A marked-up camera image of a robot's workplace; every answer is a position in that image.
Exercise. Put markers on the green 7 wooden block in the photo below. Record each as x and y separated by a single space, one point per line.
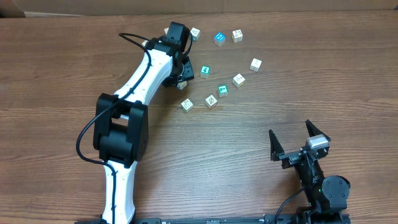
223 91

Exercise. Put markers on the green 4 wooden block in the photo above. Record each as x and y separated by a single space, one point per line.
205 71

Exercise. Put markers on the yellow G wooden block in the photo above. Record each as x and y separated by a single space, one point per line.
238 80

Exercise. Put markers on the yellow anchor wooden block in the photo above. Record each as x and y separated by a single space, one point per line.
255 65

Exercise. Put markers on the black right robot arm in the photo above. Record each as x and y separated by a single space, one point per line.
326 196

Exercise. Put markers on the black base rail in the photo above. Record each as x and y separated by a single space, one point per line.
242 220

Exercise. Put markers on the green J wooden block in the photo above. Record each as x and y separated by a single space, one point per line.
194 34

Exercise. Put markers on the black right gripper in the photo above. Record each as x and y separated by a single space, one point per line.
291 158

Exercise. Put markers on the blue D wooden block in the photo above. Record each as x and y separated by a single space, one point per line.
182 85

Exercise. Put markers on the yellow O wooden block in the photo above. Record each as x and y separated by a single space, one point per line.
237 35

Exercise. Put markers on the red Y wooden block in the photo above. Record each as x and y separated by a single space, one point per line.
211 101

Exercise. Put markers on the blue-top wooden block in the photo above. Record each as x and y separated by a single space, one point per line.
219 39

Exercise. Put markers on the yellow-edged wooden block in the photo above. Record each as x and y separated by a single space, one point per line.
145 42

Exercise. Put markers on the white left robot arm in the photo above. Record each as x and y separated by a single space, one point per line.
121 127

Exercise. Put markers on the green-edged picture wooden block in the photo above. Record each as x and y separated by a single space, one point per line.
187 105

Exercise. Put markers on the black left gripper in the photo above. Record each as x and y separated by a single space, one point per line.
188 71

